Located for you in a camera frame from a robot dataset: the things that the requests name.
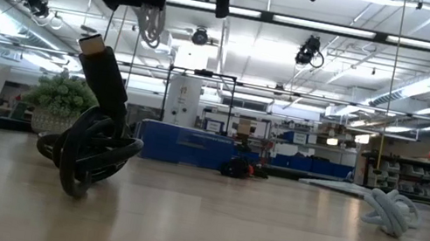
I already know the framed blue sign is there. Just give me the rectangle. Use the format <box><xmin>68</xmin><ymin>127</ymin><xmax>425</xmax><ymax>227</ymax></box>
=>
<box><xmin>202</xmin><ymin>117</ymin><xmax>225</xmax><ymax>136</ymax></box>

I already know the white cylindrical tank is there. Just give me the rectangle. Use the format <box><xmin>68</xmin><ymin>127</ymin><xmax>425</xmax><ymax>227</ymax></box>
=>
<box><xmin>162</xmin><ymin>72</ymin><xmax>205</xmax><ymax>129</ymax></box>

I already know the black ceiling camera with loop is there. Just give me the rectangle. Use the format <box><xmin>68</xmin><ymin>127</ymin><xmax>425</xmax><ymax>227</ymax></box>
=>
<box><xmin>293</xmin><ymin>31</ymin><xmax>329</xmax><ymax>72</ymax></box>

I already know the brown cardboard box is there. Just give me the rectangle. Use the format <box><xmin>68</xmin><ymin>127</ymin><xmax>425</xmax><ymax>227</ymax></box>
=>
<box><xmin>235</xmin><ymin>117</ymin><xmax>259</xmax><ymax>139</ymax></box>

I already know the round black ceiling camera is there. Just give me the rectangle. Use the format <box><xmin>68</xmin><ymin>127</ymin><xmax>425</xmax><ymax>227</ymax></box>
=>
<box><xmin>190</xmin><ymin>25</ymin><xmax>212</xmax><ymax>48</ymax></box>

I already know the black and orange cable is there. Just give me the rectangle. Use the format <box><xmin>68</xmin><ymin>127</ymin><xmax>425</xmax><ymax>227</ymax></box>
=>
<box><xmin>217</xmin><ymin>152</ymin><xmax>273</xmax><ymax>186</ymax></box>

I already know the white hanging cable bundle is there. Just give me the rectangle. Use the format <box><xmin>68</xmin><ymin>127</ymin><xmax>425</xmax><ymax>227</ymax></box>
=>
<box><xmin>128</xmin><ymin>0</ymin><xmax>171</xmax><ymax>51</ymax></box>

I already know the blue rectangular box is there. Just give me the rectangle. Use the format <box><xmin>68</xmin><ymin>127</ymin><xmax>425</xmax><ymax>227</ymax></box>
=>
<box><xmin>133</xmin><ymin>116</ymin><xmax>239</xmax><ymax>175</ymax></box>

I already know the green plant in woven pot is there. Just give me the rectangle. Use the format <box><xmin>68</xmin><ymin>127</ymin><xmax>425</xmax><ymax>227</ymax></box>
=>
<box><xmin>16</xmin><ymin>63</ymin><xmax>105</xmax><ymax>145</ymax></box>

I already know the black metal frame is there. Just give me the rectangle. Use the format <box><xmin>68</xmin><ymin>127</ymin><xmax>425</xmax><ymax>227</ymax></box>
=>
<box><xmin>158</xmin><ymin>63</ymin><xmax>239</xmax><ymax>136</ymax></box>

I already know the black USB-C cable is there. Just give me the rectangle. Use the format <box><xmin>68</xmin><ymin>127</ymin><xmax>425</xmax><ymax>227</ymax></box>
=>
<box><xmin>28</xmin><ymin>25</ymin><xmax>163</xmax><ymax>210</ymax></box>

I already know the white USB-C cable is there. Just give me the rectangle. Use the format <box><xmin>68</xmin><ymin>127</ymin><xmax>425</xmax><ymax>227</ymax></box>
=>
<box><xmin>356</xmin><ymin>183</ymin><xmax>427</xmax><ymax>241</ymax></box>

